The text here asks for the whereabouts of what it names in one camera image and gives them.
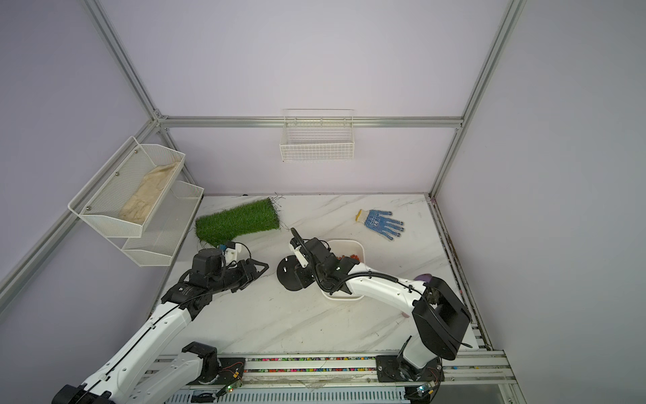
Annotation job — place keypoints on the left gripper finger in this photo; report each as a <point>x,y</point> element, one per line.
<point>255,280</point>
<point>259,267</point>

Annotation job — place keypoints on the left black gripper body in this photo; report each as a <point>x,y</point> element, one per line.
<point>235,278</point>

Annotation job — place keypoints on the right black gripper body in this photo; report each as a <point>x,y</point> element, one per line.
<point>307,275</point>

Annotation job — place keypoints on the black round screw base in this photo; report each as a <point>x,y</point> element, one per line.
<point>287,273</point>

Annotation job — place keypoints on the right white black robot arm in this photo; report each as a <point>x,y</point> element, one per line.
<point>441,318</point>

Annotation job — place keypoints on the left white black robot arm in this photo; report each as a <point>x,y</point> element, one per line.
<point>121,379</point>

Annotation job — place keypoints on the pile of red sleeves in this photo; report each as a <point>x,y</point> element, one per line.
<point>352,257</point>

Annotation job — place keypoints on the white plastic tray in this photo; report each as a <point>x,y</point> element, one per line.
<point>350,248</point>

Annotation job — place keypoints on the green artificial grass mat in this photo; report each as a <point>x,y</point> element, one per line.
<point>227,225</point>

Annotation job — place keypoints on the lower white mesh shelf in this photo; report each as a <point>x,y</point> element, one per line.
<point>162,239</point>

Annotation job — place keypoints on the white mesh shelf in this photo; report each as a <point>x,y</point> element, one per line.
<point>100,200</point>
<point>162,239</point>

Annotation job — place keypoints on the blue dotted work glove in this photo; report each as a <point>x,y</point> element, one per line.
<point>381,222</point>

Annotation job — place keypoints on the beige cloth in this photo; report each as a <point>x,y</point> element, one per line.
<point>141,204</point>

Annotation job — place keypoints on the upper white mesh shelf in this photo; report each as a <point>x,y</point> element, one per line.
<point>100,200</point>

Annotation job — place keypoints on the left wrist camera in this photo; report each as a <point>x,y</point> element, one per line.
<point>231,252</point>

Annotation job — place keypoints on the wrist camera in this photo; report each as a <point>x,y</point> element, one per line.
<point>301,253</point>
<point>231,252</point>

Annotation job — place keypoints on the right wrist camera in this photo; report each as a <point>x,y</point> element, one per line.
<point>301,253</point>

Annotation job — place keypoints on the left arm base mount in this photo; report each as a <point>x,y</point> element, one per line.
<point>214,369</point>

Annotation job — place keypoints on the pink purple handled tool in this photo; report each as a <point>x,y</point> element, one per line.
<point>419,293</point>

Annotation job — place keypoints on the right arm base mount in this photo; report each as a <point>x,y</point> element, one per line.
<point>414,363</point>

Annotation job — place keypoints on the white wire wall basket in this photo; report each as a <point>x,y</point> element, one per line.
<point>317,135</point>

